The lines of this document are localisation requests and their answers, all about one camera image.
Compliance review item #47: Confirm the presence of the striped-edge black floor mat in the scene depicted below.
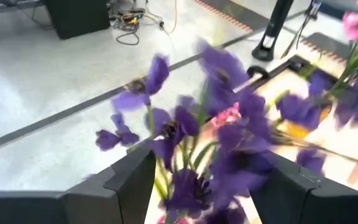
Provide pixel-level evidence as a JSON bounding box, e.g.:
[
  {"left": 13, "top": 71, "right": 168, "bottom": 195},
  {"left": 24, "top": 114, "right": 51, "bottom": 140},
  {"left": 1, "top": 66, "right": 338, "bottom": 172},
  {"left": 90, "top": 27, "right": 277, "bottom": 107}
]
[{"left": 194, "top": 0, "right": 272, "bottom": 32}]

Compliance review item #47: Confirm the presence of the black floor cable loop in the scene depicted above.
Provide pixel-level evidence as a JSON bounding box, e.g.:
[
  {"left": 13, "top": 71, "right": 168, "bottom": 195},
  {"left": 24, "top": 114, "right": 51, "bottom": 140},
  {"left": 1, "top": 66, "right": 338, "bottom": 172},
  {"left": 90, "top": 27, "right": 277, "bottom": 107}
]
[{"left": 109, "top": 9, "right": 145, "bottom": 47}]

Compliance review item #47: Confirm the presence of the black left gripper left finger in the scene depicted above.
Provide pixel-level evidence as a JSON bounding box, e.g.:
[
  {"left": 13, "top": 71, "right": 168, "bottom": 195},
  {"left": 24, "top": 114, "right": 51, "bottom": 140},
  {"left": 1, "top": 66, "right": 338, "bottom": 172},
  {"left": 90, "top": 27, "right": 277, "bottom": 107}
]
[{"left": 0, "top": 146, "right": 157, "bottom": 224}]

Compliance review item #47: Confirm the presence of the orange floor cable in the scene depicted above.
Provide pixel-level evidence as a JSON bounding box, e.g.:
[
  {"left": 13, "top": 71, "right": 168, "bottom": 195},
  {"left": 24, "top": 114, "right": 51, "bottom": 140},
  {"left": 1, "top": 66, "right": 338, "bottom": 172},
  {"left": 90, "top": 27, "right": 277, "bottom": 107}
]
[{"left": 158, "top": 0, "right": 179, "bottom": 34}]

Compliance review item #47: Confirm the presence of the black stand pole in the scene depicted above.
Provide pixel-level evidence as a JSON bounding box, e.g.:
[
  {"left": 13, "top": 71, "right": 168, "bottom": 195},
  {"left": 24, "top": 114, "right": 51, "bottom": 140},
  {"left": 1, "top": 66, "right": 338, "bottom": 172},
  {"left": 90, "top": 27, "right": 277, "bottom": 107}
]
[{"left": 251, "top": 0, "right": 295, "bottom": 62}]

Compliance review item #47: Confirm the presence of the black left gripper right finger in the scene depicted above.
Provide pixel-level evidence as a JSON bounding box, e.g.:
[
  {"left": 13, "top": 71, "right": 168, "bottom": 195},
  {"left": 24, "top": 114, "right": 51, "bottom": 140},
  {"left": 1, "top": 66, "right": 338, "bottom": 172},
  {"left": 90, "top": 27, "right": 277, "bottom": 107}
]
[{"left": 249, "top": 152, "right": 358, "bottom": 224}]

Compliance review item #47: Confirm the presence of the black aluminium table frame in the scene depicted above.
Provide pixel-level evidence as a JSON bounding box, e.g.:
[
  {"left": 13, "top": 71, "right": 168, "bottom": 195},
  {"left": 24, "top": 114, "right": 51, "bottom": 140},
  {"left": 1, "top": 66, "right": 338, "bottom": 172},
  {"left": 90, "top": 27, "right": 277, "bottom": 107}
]
[{"left": 233, "top": 55, "right": 354, "bottom": 94}]

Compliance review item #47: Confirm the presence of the black floor box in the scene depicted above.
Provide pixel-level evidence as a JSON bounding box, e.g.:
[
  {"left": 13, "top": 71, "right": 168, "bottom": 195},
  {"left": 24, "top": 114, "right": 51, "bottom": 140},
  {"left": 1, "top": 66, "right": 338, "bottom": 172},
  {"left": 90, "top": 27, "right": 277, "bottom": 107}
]
[{"left": 44, "top": 0, "right": 111, "bottom": 40}]

